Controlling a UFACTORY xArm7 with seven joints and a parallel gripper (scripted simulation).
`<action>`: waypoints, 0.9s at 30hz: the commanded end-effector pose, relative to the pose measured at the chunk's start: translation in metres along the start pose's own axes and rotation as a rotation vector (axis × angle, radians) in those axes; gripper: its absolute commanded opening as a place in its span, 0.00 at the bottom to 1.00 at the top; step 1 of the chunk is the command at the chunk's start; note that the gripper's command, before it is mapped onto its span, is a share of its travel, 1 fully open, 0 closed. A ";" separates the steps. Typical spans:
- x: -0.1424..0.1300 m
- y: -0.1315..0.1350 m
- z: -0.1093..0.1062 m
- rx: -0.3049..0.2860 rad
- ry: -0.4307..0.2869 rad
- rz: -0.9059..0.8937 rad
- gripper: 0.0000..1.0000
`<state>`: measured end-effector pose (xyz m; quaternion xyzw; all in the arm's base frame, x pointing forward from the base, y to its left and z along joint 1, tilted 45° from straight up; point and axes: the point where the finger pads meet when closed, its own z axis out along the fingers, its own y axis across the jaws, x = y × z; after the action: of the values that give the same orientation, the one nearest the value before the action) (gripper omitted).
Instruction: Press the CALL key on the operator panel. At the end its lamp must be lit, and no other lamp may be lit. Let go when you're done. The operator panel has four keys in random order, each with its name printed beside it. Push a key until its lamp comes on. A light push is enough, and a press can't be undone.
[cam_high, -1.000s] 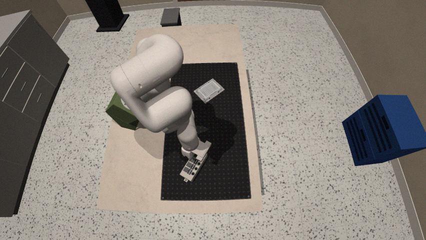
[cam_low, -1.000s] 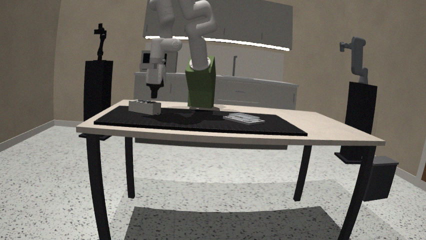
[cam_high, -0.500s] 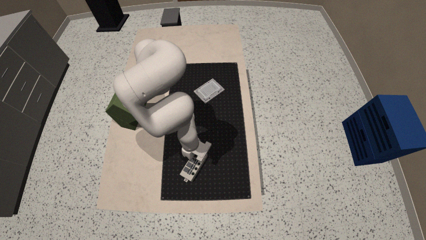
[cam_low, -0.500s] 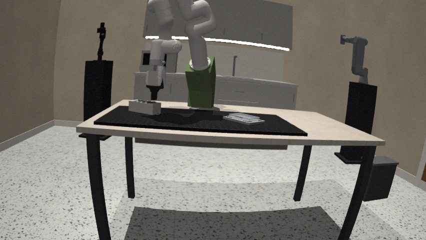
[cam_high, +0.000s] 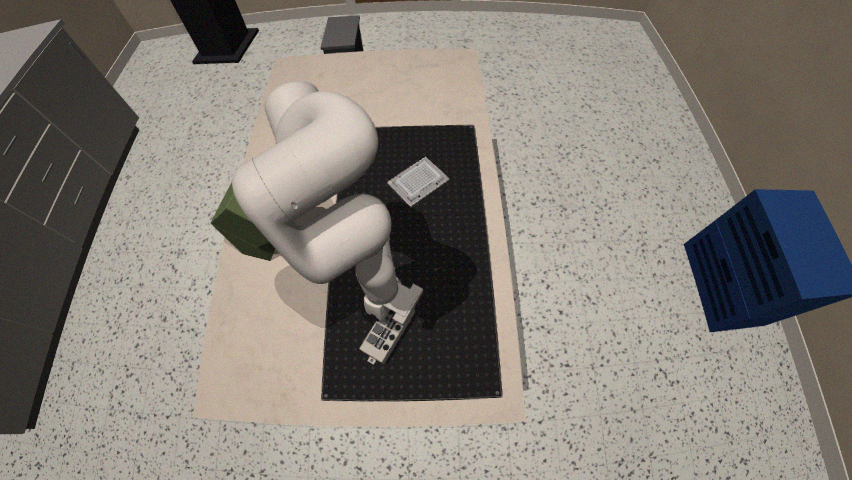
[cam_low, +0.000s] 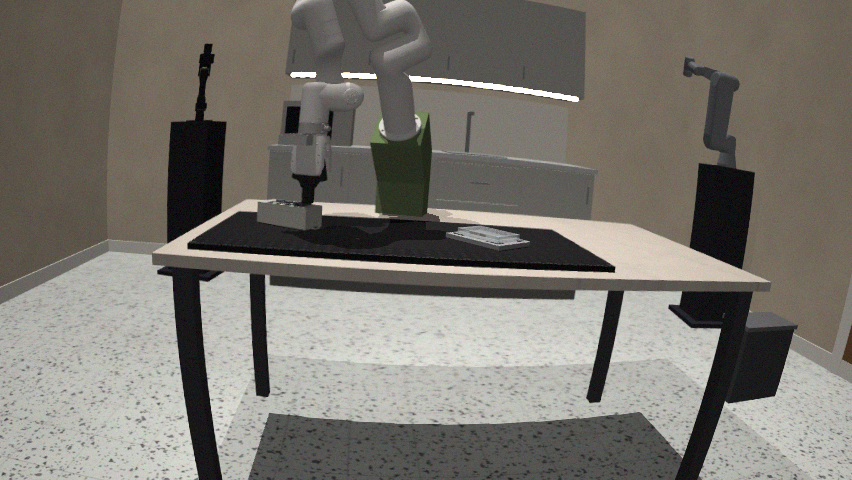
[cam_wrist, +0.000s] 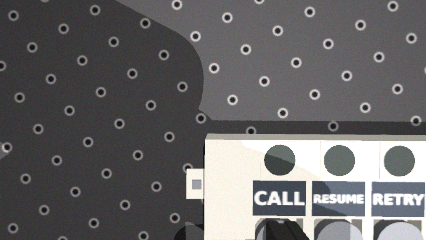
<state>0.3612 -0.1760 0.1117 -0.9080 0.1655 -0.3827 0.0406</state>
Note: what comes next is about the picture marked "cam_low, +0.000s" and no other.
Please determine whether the white operator panel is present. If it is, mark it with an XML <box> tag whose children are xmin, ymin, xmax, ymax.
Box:
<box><xmin>257</xmin><ymin>199</ymin><xmax>322</xmax><ymax>230</ymax></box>

